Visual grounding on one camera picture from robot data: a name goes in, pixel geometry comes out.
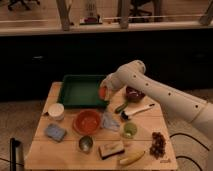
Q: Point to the green plastic cup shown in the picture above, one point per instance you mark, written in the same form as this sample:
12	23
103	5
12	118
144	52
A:
129	130

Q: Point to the wooden block eraser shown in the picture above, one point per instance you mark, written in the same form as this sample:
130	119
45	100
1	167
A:
110	149

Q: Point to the white bottle on base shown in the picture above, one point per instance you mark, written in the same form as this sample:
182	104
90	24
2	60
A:
91	16

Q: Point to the office chair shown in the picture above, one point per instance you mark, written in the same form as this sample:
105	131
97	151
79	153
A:
13	2
137	10

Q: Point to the dark purple bowl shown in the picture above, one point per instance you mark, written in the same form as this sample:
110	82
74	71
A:
134	95

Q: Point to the grey crumpled cloth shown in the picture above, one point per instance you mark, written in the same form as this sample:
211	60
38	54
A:
108	122

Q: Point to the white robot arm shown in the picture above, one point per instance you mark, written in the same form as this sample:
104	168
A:
192	109

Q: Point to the green plastic tray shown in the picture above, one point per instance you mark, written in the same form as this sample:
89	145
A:
81	91

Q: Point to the dark grape bunch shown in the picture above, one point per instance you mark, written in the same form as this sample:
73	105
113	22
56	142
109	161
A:
157	148

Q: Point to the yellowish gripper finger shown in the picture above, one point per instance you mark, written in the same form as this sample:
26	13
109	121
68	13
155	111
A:
108	94

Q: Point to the orange bowl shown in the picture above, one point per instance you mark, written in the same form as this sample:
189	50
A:
87	122

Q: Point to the office chair right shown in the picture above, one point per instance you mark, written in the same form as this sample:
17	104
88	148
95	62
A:
137	10

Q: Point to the small metal cup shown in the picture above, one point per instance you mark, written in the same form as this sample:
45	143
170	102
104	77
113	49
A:
86	143

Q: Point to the green cucumber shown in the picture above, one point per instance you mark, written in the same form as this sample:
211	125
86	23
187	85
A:
121	107

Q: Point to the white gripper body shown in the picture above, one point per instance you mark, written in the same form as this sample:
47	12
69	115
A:
111	82

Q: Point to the office chair left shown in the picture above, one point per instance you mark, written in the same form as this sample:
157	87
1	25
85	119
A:
13	2

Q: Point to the blue sponge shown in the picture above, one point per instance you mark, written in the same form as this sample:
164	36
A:
55	132

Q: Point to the black stand post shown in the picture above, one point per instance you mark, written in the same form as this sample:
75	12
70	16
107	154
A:
14	145

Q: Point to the white paper cup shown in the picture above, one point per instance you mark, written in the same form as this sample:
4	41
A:
56	111

